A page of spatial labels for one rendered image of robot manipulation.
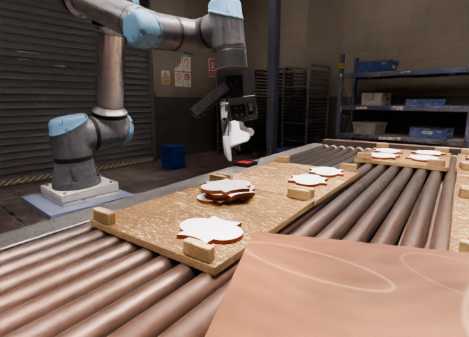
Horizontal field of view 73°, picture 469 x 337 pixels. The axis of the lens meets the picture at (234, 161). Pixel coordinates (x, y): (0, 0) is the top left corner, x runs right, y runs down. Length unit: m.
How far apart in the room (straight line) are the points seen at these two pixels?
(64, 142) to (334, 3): 6.00
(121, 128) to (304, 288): 0.98
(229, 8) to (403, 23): 5.49
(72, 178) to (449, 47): 5.53
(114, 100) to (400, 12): 5.49
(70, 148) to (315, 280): 0.94
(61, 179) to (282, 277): 0.93
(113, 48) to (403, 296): 1.01
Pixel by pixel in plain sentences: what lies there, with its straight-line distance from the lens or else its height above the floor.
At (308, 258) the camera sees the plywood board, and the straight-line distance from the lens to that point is 0.33.
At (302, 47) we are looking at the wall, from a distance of 6.80.
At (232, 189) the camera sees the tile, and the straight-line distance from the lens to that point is 0.78.
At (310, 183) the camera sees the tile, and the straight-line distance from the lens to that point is 0.97.
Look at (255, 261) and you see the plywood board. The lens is 0.32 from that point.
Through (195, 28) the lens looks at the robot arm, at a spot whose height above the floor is 1.35.
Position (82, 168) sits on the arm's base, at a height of 0.97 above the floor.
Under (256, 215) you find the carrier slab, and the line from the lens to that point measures 0.72.
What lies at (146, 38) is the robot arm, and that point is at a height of 1.31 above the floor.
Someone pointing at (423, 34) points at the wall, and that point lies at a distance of 6.04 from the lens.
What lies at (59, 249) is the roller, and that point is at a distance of 0.70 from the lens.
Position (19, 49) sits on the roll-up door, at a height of 1.87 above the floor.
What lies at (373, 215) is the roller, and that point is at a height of 0.92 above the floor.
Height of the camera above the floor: 1.19
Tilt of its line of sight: 11 degrees down
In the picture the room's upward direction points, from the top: straight up
